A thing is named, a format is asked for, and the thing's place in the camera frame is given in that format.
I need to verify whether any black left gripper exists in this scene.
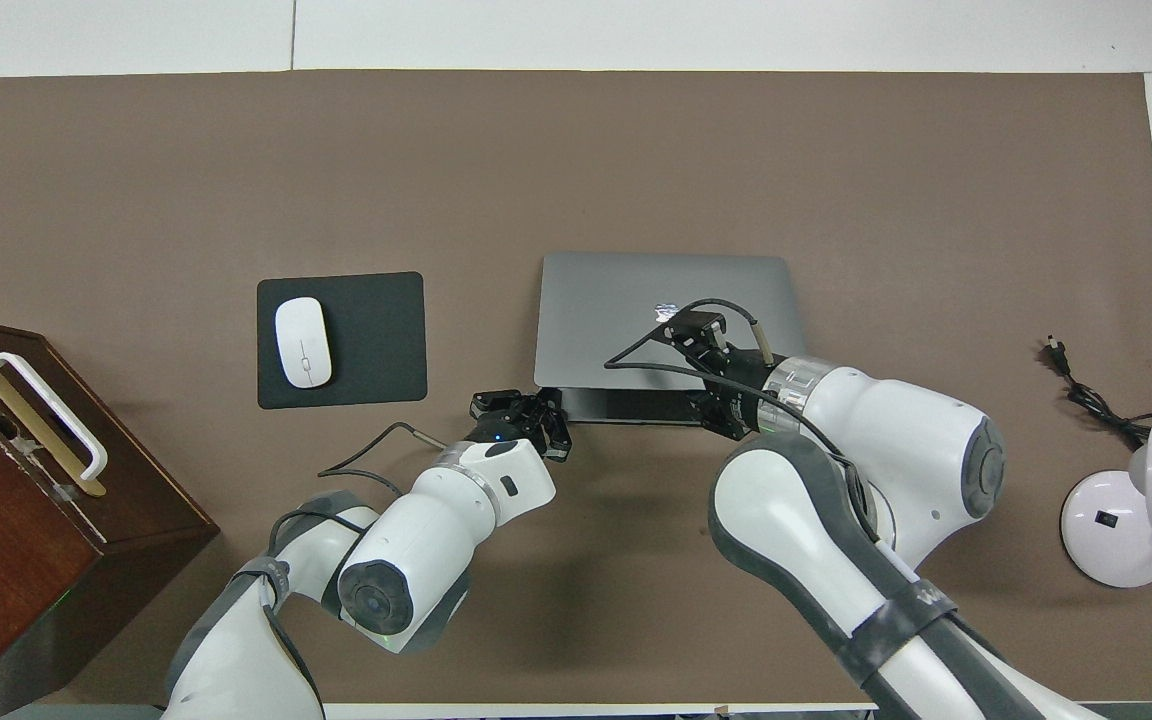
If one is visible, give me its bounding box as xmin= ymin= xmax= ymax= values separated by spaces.
xmin=469 ymin=388 xmax=575 ymax=464

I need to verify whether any white desk lamp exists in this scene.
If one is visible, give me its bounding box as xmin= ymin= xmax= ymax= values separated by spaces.
xmin=1060 ymin=413 xmax=1152 ymax=589

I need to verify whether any dark brown wooden box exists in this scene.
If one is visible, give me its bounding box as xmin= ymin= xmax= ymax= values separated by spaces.
xmin=0 ymin=312 xmax=222 ymax=716

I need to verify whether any white box handle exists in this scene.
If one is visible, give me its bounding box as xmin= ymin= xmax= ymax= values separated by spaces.
xmin=0 ymin=351 xmax=109 ymax=481

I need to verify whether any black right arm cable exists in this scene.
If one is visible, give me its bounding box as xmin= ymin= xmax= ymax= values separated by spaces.
xmin=604 ymin=298 xmax=887 ymax=501

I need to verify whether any silver grey laptop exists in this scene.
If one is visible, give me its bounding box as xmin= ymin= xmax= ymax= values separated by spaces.
xmin=534 ymin=252 xmax=807 ymax=426

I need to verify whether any black mouse pad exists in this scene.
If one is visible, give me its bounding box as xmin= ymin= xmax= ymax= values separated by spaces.
xmin=256 ymin=271 xmax=428 ymax=410

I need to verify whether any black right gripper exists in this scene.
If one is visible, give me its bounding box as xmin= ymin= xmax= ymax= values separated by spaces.
xmin=663 ymin=310 xmax=789 ymax=443

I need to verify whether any white computer mouse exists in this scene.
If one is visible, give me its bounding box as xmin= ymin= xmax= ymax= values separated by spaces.
xmin=274 ymin=297 xmax=333 ymax=389

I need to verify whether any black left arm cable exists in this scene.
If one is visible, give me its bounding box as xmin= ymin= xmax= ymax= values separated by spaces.
xmin=319 ymin=421 xmax=457 ymax=496

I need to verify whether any brown table mat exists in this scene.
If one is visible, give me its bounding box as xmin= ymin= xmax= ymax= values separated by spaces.
xmin=0 ymin=70 xmax=1152 ymax=706

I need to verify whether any black lamp power cable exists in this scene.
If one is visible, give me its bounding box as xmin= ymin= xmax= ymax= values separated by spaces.
xmin=1046 ymin=338 xmax=1152 ymax=451

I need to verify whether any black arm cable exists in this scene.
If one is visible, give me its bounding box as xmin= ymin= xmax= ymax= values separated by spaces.
xmin=604 ymin=298 xmax=887 ymax=501
xmin=319 ymin=421 xmax=457 ymax=496

